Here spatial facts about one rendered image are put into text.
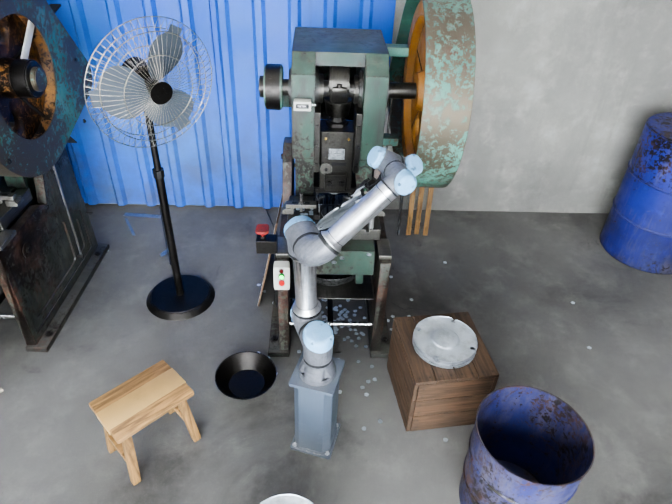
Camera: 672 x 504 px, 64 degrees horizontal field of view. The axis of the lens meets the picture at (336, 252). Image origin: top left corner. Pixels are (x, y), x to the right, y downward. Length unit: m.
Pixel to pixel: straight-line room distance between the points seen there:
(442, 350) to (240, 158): 2.06
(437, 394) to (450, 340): 0.25
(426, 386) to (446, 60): 1.32
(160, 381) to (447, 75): 1.67
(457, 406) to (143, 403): 1.36
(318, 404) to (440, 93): 1.29
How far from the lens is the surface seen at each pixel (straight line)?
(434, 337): 2.52
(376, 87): 2.28
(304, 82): 2.26
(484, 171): 4.05
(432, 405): 2.54
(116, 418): 2.38
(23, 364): 3.21
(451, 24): 2.13
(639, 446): 2.99
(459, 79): 2.06
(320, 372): 2.16
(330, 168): 2.45
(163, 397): 2.39
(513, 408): 2.41
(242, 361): 2.85
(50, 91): 2.98
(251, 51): 3.55
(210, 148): 3.84
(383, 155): 1.84
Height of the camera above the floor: 2.16
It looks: 37 degrees down
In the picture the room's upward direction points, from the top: 3 degrees clockwise
